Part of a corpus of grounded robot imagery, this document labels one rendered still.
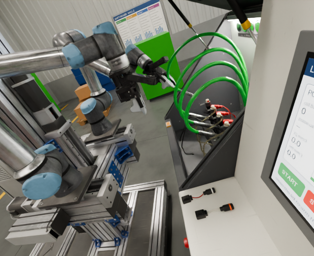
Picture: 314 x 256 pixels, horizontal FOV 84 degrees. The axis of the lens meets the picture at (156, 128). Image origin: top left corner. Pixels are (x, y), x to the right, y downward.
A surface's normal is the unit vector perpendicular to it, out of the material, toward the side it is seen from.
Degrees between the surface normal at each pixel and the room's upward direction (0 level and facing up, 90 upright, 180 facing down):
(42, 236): 90
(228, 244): 0
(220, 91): 90
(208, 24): 90
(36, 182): 98
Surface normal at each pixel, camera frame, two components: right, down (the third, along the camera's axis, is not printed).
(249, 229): -0.34, -0.80
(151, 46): 0.04, 0.50
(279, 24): -0.99, 0.11
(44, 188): 0.47, 0.43
